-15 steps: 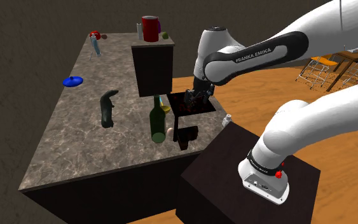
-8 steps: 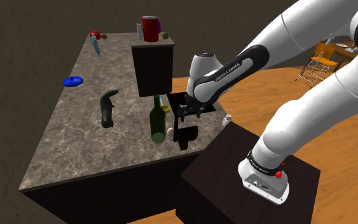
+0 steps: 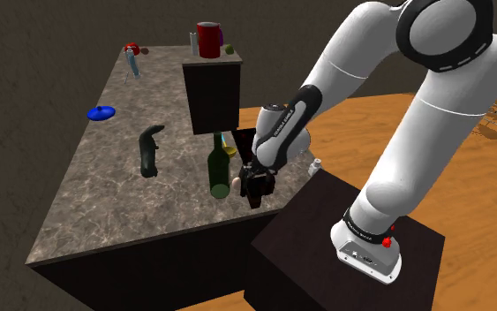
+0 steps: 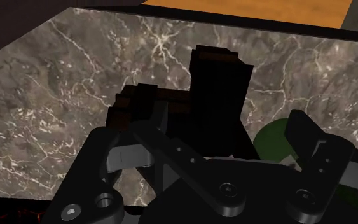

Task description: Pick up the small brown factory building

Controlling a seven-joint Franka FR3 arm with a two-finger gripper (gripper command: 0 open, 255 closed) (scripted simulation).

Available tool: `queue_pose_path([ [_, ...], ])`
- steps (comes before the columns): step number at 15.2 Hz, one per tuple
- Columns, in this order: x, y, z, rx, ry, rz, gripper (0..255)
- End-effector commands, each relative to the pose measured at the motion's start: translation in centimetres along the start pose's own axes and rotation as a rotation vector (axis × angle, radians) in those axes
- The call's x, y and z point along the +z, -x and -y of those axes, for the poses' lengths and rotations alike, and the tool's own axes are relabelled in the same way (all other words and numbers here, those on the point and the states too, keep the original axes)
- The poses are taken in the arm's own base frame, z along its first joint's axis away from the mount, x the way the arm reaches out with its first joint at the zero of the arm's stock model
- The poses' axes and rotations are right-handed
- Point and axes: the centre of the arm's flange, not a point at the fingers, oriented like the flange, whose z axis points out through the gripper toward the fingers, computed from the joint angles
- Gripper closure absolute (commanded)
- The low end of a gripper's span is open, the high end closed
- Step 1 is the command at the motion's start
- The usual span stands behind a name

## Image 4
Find green round plate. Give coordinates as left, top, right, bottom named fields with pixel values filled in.
left=252, top=118, right=358, bottom=220

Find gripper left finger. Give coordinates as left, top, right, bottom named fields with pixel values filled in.
left=41, top=101, right=247, bottom=224

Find black and brown blocky object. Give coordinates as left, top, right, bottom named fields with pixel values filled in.
left=105, top=45, right=260, bottom=160

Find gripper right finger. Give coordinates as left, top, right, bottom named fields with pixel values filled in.
left=285, top=109, right=358, bottom=224

